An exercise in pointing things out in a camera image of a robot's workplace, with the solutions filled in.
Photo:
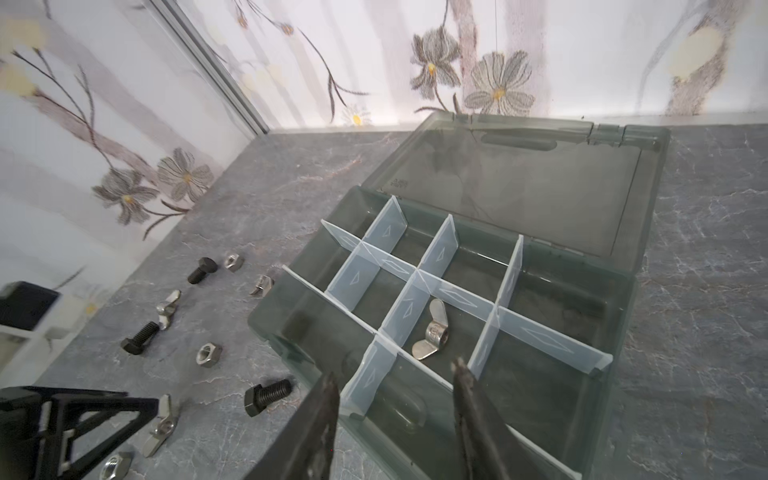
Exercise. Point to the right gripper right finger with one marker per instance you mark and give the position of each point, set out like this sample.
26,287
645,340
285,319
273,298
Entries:
488,450

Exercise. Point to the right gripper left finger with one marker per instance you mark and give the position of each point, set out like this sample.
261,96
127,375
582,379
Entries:
304,449

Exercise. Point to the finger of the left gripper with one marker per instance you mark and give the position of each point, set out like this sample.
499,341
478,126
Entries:
39,426

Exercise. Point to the black hex bolt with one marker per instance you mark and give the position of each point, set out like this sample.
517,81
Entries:
259,397

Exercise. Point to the silver wing nut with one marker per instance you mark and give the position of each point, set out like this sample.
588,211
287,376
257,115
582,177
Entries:
436,333

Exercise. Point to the silver hex nut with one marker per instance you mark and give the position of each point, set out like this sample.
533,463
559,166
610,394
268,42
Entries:
208,355

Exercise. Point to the green compartment organizer box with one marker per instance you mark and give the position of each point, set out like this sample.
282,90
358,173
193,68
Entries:
530,231

